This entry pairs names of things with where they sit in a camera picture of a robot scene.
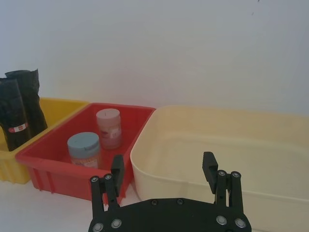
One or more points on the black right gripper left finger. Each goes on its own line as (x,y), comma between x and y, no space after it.
(113,186)

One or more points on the yellow plastic bin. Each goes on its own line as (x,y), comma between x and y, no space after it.
(58,108)

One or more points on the red plastic bin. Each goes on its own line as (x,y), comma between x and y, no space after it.
(60,145)

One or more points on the cream plastic bin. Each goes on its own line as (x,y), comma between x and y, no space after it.
(193,135)

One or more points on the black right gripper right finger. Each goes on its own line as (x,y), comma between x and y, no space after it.
(223,188)

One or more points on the jar with blue lid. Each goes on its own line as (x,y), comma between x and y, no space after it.
(83,151)

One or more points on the black roll with red label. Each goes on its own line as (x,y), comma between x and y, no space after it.
(13,116)

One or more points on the jar with pink lid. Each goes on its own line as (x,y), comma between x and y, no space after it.
(109,130)

